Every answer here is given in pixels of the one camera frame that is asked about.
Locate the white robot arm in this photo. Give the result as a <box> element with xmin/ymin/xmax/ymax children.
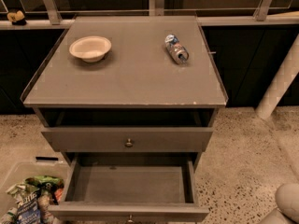
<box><xmin>256</xmin><ymin>35</ymin><xmax>299</xmax><ymax>224</ymax></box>

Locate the green snack bag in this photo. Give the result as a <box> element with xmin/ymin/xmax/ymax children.
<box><xmin>25</xmin><ymin>175</ymin><xmax>64</xmax><ymax>204</ymax></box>

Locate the grey drawer cabinet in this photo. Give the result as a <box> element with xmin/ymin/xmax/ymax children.
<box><xmin>20</xmin><ymin>15</ymin><xmax>229</xmax><ymax>224</ymax></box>

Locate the grey drawer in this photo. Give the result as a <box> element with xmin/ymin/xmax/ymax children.
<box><xmin>41</xmin><ymin>127</ymin><xmax>213</xmax><ymax>152</ymax></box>
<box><xmin>50</xmin><ymin>153</ymin><xmax>208</xmax><ymax>224</ymax></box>

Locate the white paper bowl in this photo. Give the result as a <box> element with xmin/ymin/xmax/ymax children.
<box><xmin>69</xmin><ymin>36</ymin><xmax>112</xmax><ymax>63</ymax></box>

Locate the grey top drawer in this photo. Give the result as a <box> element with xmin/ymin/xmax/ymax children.
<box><xmin>41</xmin><ymin>127</ymin><xmax>213</xmax><ymax>152</ymax></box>

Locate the small yellow black object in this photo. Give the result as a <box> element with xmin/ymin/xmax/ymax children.
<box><xmin>7</xmin><ymin>10</ymin><xmax>26</xmax><ymax>25</ymax></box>

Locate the blue white snack bag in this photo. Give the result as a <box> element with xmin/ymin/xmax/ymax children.
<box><xmin>6</xmin><ymin>183</ymin><xmax>41</xmax><ymax>224</ymax></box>

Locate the round metal knob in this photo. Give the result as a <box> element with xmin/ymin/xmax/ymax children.
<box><xmin>125</xmin><ymin>138</ymin><xmax>134</xmax><ymax>147</ymax></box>
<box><xmin>127</xmin><ymin>215</ymin><xmax>135</xmax><ymax>224</ymax></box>

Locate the round metal top knob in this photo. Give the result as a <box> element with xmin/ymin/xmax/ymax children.
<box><xmin>125</xmin><ymin>138</ymin><xmax>134</xmax><ymax>147</ymax></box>

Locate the crushed blue soda can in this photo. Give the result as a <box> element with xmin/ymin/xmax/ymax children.
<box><xmin>164</xmin><ymin>34</ymin><xmax>189</xmax><ymax>64</ymax></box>

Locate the metal window railing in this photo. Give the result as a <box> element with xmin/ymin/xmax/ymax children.
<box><xmin>0</xmin><ymin>0</ymin><xmax>299</xmax><ymax>29</ymax></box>

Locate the clear plastic bin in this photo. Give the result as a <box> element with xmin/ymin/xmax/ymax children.
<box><xmin>0</xmin><ymin>161</ymin><xmax>68</xmax><ymax>224</ymax></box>

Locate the round metal middle knob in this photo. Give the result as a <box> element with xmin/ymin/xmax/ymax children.
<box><xmin>127</xmin><ymin>215</ymin><xmax>135</xmax><ymax>224</ymax></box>

